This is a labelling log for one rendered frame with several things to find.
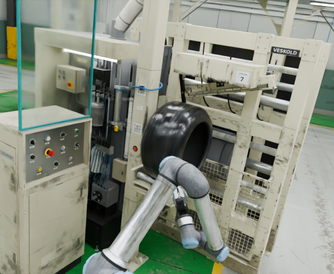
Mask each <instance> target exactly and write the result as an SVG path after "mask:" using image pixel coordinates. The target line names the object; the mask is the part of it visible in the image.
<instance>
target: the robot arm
mask: <svg viewBox="0 0 334 274"><path fill-rule="evenodd" d="M159 172H160V173H159V175H158V177H157V178H156V180H155V181H154V183H153V184H152V186H151V187H150V188H149V190H148V192H147V193H146V195H145V196H144V198H143V199H142V200H141V202H140V203H139V205H138V206H137V208H136V209H135V211H134V212H133V214H132V215H131V217H130V218H129V219H128V221H127V222H126V224H125V225H124V227H123V228H122V230H121V231H120V233H119V234H118V236H117V237H116V238H115V240H114V241H113V243H112V244H111V246H110V247H109V248H106V249H103V250H102V252H99V253H95V254H93V255H92V256H91V257H89V259H88V260H87V261H86V263H85V264H84V267H83V274H133V273H131V272H128V271H127V269H128V261H129V259H130V257H131V256H132V254H133V253H134V251H135V250H136V248H137V247H138V245H139V244H140V242H141V241H142V239H143V238H144V236H145V235H146V233H147V232H148V230H149V229H150V227H151V226H152V224H153V223H154V221H155V220H156V218H157V217H158V215H159V214H160V212H161V211H162V209H163V208H164V206H165V205H166V203H167V201H168V200H169V198H170V197H171V195H172V194H173V197H172V200H173V202H174V204H175V207H176V209H177V212H179V214H180V216H179V217H178V220H177V222H178V227H179V229H180V234H181V239H182V244H183V247H184V248H187V249H191V248H196V247H198V246H199V247H201V248H202V249H203V250H205V251H206V252H208V253H209V254H210V255H212V256H213V257H214V258H216V259H217V260H218V261H223V260H225V259H226V257H227V256H228V254H229V251H230V250H229V248H228V247H227V246H225V245H224V241H223V239H222V237H221V233H220V230H219V226H218V223H217V220H216V217H215V213H214V210H213V207H212V204H211V200H210V198H209V192H210V187H209V184H208V182H207V180H206V178H205V177H204V175H203V174H202V173H201V172H200V170H199V169H197V168H196V167H195V166H194V165H192V164H190V163H188V162H186V161H184V160H182V159H180V158H178V157H174V156H169V157H166V158H165V159H163V160H162V162H161V163H160V166H159ZM179 185H181V186H182V187H183V188H184V190H185V191H186V192H187V195H188V197H189V198H191V199H192V200H193V203H194V206H195V209H196V212H197V215H198V217H199V220H200V223H201V226H202V229H203V231H197V230H195V227H194V224H193V223H194V221H193V219H192V217H190V215H189V214H187V210H188V206H187V205H188V204H187V201H188V200H187V195H186V194H185V192H184V191H183V190H182V189H181V188H180V187H179ZM177 189H178V190H179V192H180V197H181V198H179V196H178V191H177Z"/></svg>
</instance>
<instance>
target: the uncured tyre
mask: <svg viewBox="0 0 334 274"><path fill-rule="evenodd" d="M212 135H213V126H212V121H211V119H210V117H209V115H208V113H207V112H206V111H205V110H204V109H202V108H201V107H198V106H195V105H191V104H188V103H183V102H180V101H171V102H168V103H165V104H164V105H163V106H161V107H160V108H159V109H157V110H156V111H155V112H154V114H153V115H152V116H151V118H150V119H149V121H148V123H147V125H146V127H145V130H144V133H143V137H142V140H141V146H140V155H141V161H142V163H143V167H144V169H145V171H146V172H147V173H148V174H149V175H150V176H151V177H153V178H157V177H158V175H159V173H160V172H159V166H160V163H161V162H162V160H163V159H165V158H166V157H169V156H174V157H178V158H180V159H182V160H184V161H186V162H188V163H190V164H192V165H194V166H195V167H196V168H197V169H199V170H201V169H202V167H203V165H204V163H205V161H206V159H207V156H208V153H209V149H210V147H211V142H212Z"/></svg>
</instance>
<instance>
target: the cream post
mask: <svg viewBox="0 0 334 274"><path fill-rule="evenodd" d="M169 5H170V0H144V6H143V17H142V23H141V33H140V44H139V54H138V65H137V75H136V81H135V85H136V86H138V83H139V84H143V85H146V88H148V89H156V88H159V82H160V74H161V69H162V61H163V52H164V44H165V35H166V27H167V21H168V13H169ZM158 91H159V90H155V91H149V90H146V93H145V96H143V95H140V94H137V88H135V92H134V102H133V113H132V124H131V134H130V140H129V151H128V162H127V172H126V182H125V193H124V199H123V210H122V220H121V230H122V228H123V227H124V225H125V224H126V222H127V221H128V219H129V218H130V217H131V215H132V214H133V212H134V211H135V209H136V208H137V206H138V205H139V203H140V202H141V200H142V199H143V198H144V196H145V195H143V194H141V193H139V192H137V191H134V190H132V189H131V187H132V182H131V181H130V180H129V178H130V172H131V169H132V168H134V167H137V166H139V165H141V164H143V163H142V161H141V155H140V146H141V140H142V137H143V133H144V130H145V127H146V125H147V123H148V121H149V119H150V118H151V116H152V115H153V114H154V112H155V111H156V108H157V99H158ZM137 105H140V106H143V109H142V110H140V109H137ZM134 122H135V123H138V124H141V125H142V127H141V135H140V134H137V133H135V132H133V125H134ZM133 147H136V148H137V150H136V151H135V150H134V149H133ZM138 250H139V245H138V247H137V248H136V250H135V251H134V253H133V254H132V256H131V257H130V259H129V261H128V264H130V263H131V262H132V261H133V258H134V255H135V256H136V257H138Z"/></svg>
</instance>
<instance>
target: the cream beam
mask: <svg viewBox="0 0 334 274"><path fill-rule="evenodd" d="M265 67H266V66H263V65H256V64H251V63H245V62H241V61H235V60H229V59H223V58H217V57H211V56H207V55H202V54H195V53H176V56H175V64H174V72H176V73H180V74H185V75H189V76H193V77H198V78H203V79H208V80H212V81H216V82H221V83H225V84H230V85H235V86H240V87H243V88H248V89H252V88H256V87H257V84H258V80H259V77H260V76H264V72H265ZM237 70H238V71H243V72H248V73H250V76H249V81H248V84H247V85H245V84H240V83H235V79H236V74H237Z"/></svg>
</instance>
